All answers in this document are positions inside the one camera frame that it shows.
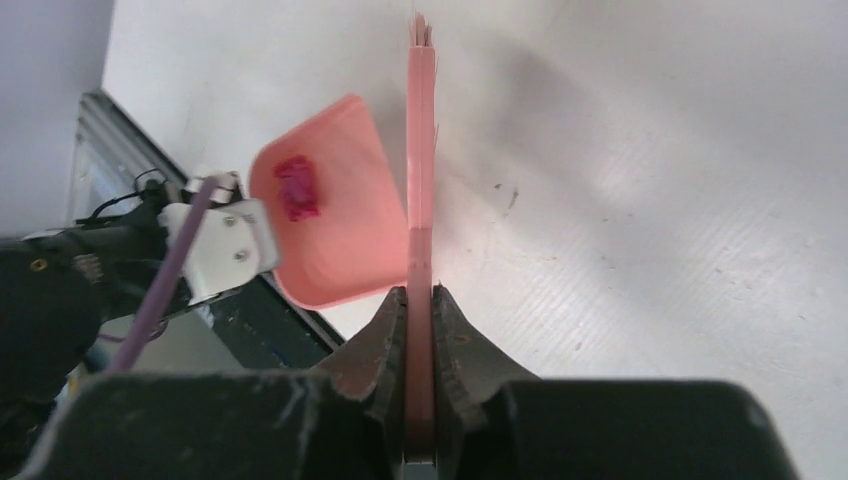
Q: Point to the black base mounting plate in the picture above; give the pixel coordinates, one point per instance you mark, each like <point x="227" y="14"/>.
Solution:
<point x="262" y="329"/>

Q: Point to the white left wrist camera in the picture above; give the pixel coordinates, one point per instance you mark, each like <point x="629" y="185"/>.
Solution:
<point x="234" y="243"/>

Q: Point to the pink plastic dustpan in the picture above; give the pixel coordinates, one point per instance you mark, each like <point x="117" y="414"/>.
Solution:
<point x="356" y="245"/>

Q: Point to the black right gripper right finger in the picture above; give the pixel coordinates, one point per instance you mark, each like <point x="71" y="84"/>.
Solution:
<point x="473" y="438"/>

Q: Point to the aluminium front rail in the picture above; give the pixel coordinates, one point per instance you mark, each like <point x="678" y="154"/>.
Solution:
<point x="112" y="156"/>

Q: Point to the pink hand brush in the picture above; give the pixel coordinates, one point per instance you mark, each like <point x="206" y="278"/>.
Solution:
<point x="421" y="136"/>

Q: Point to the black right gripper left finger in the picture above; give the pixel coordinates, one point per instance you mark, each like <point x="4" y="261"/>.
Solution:
<point x="352" y="416"/>

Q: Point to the magenta paper scrap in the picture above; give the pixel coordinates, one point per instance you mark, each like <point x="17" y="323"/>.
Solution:
<point x="298" y="192"/>

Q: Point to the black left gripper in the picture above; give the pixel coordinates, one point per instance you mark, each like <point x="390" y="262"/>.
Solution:
<point x="56" y="293"/>

